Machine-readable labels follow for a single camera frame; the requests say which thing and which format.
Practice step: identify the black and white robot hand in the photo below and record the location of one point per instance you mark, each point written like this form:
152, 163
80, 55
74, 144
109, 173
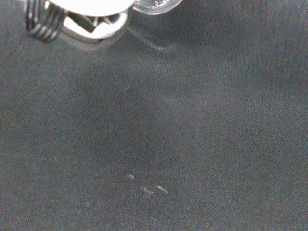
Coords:
96, 6

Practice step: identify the black table cloth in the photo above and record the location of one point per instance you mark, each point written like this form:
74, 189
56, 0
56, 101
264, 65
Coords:
154, 134

